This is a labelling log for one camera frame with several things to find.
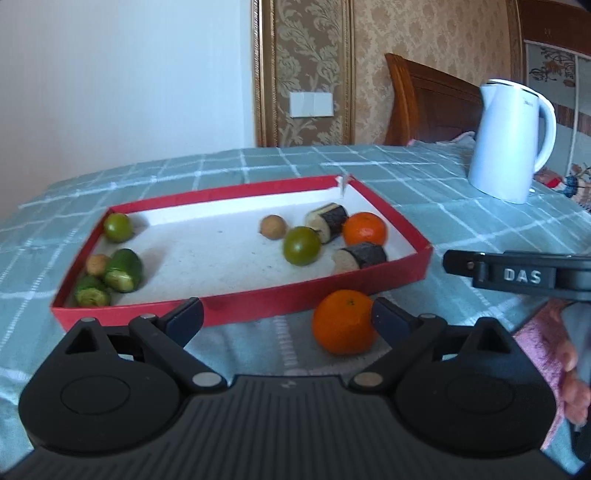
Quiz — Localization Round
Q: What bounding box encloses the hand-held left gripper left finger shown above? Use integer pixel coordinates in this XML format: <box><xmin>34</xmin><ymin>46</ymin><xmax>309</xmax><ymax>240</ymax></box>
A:
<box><xmin>62</xmin><ymin>296</ymin><xmax>228</xmax><ymax>394</ymax></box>

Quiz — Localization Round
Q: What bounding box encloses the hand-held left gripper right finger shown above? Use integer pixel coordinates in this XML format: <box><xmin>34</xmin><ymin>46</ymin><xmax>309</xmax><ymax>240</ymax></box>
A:
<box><xmin>348</xmin><ymin>296</ymin><xmax>527</xmax><ymax>393</ymax></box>

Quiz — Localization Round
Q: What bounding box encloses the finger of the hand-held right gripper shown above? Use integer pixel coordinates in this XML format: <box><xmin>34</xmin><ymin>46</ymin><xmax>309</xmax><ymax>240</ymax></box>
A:
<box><xmin>443</xmin><ymin>249</ymin><xmax>485</xmax><ymax>288</ymax></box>

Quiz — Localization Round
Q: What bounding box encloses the orange mandarin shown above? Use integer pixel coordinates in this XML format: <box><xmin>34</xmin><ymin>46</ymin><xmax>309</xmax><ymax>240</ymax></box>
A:
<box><xmin>342</xmin><ymin>211</ymin><xmax>387</xmax><ymax>247</ymax></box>
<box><xmin>312</xmin><ymin>289</ymin><xmax>380</xmax><ymax>356</ymax></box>

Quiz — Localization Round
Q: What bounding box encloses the green cucumber piece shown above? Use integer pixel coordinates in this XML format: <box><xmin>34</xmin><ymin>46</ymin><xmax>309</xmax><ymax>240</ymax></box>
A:
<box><xmin>102</xmin><ymin>248</ymin><xmax>145</xmax><ymax>294</ymax></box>
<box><xmin>74</xmin><ymin>274</ymin><xmax>112</xmax><ymax>308</ymax></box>

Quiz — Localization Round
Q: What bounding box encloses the shallow red cardboard box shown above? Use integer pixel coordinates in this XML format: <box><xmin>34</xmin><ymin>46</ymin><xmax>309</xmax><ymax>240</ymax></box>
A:
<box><xmin>50</xmin><ymin>174</ymin><xmax>434</xmax><ymax>333</ymax></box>

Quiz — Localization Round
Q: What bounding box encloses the round green fruit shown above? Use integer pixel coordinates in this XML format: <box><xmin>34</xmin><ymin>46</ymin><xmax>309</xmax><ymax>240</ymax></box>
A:
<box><xmin>283</xmin><ymin>226</ymin><xmax>322</xmax><ymax>267</ymax></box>
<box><xmin>102</xmin><ymin>212</ymin><xmax>134</xmax><ymax>243</ymax></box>

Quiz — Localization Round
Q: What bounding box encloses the dark eggplant piece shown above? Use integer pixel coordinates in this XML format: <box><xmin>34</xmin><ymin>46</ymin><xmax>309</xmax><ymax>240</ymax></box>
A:
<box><xmin>305</xmin><ymin>202</ymin><xmax>350</xmax><ymax>244</ymax></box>

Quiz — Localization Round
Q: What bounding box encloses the small brown kiwi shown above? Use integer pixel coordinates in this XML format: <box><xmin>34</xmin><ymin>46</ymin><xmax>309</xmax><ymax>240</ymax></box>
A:
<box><xmin>260</xmin><ymin>215</ymin><xmax>288</xmax><ymax>240</ymax></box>

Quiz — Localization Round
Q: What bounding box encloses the person's right hand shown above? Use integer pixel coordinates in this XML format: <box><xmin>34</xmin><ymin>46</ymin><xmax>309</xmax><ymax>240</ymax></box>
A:
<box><xmin>560</xmin><ymin>342</ymin><xmax>591</xmax><ymax>428</ymax></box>

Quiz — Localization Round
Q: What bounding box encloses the teal checkered bedsheet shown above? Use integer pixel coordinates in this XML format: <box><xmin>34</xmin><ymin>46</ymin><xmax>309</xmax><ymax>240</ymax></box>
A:
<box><xmin>0</xmin><ymin>144</ymin><xmax>591</xmax><ymax>462</ymax></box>

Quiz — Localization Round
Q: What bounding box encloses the pink terry blanket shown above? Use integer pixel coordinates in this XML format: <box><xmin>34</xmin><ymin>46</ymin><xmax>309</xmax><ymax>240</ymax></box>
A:
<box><xmin>512</xmin><ymin>300</ymin><xmax>583</xmax><ymax>455</ymax></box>

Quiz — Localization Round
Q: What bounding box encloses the colourful patterned cloth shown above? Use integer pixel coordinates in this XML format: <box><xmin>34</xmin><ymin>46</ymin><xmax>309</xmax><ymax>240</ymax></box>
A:
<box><xmin>533</xmin><ymin>161</ymin><xmax>591</xmax><ymax>208</ymax></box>

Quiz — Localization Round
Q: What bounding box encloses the white electric kettle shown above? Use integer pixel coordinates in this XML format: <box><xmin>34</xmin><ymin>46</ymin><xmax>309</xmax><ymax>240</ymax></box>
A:
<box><xmin>468</xmin><ymin>79</ymin><xmax>558</xmax><ymax>205</ymax></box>

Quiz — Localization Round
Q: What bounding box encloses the pale pink cloth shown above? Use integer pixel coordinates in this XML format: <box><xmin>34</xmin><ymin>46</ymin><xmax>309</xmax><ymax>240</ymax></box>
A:
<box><xmin>406</xmin><ymin>130</ymin><xmax>476</xmax><ymax>148</ymax></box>

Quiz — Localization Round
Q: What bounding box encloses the wooden headboard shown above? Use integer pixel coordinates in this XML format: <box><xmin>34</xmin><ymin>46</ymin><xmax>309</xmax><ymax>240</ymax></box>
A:
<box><xmin>384</xmin><ymin>52</ymin><xmax>485</xmax><ymax>146</ymax></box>

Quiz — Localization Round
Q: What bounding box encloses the wooden cabinet with floral panel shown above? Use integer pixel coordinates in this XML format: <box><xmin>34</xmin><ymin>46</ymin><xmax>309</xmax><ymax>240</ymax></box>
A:
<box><xmin>505</xmin><ymin>0</ymin><xmax>591</xmax><ymax>167</ymax></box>

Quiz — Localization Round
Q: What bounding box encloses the gold framed wallpaper panel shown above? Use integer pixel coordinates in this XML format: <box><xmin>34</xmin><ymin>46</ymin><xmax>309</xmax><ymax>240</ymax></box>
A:
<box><xmin>250</xmin><ymin>0</ymin><xmax>356</xmax><ymax>148</ymax></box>

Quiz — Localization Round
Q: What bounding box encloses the white wall switch plate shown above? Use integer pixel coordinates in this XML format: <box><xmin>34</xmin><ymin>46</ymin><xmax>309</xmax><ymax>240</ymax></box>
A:
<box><xmin>290</xmin><ymin>91</ymin><xmax>334</xmax><ymax>117</ymax></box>

